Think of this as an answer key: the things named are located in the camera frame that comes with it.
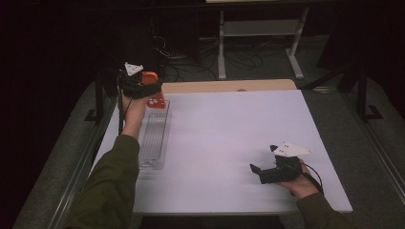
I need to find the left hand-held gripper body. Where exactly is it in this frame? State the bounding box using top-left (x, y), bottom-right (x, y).
top-left (117, 61), bottom-right (163, 99)

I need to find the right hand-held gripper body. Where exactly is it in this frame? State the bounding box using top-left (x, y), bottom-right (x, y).
top-left (259, 141), bottom-right (314, 185)

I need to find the orange phone case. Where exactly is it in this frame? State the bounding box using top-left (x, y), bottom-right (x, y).
top-left (141, 71), bottom-right (167, 110)

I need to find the clear plastic tray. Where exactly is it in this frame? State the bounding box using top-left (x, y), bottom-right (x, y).
top-left (137, 100), bottom-right (173, 171)

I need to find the person's right hand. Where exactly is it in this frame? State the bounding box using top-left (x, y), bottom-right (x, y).
top-left (276, 166), bottom-right (319, 199)

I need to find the person's left hand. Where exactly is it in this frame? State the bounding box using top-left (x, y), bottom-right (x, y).
top-left (121, 94), bottom-right (151, 140)

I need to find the black metal stand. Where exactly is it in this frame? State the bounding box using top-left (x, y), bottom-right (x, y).
top-left (84, 73), bottom-right (106, 123)
top-left (356, 60), bottom-right (385, 123)

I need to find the wooden table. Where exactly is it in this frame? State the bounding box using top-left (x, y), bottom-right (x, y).
top-left (161, 78), bottom-right (298, 94)

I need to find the left hand-held gripper cable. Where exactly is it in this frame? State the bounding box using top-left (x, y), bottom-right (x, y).
top-left (116, 71), bottom-right (126, 136)

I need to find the hand-held gripper cable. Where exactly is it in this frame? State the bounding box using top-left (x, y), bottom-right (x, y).
top-left (300, 161), bottom-right (325, 195)
top-left (116, 71), bottom-right (126, 136)

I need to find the right hand-held gripper cable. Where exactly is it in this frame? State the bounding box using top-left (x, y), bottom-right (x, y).
top-left (300, 161), bottom-right (325, 195)

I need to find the tangle of black floor cables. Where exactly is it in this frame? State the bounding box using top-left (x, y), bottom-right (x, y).
top-left (152, 34), bottom-right (266, 82)

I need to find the grey metal floor rail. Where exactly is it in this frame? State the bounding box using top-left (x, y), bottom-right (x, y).
top-left (47, 104), bottom-right (109, 229)
top-left (345, 94), bottom-right (405, 199)

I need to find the white metal desk frame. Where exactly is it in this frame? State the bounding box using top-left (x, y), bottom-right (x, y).
top-left (204, 0), bottom-right (309, 80)

